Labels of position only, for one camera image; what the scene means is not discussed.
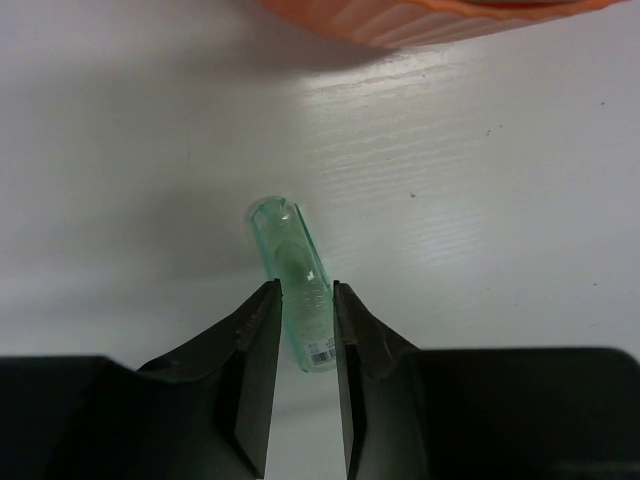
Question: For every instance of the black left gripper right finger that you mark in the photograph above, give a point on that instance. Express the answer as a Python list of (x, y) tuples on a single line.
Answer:
[(511, 413)]

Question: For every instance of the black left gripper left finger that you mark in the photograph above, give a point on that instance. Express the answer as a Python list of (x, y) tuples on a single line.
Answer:
[(201, 411)]

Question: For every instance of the green capped marker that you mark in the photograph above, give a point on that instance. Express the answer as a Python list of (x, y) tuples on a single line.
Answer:
[(290, 256)]

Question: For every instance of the orange round desk organizer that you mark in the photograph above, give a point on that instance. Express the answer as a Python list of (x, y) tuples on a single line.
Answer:
[(396, 24)]

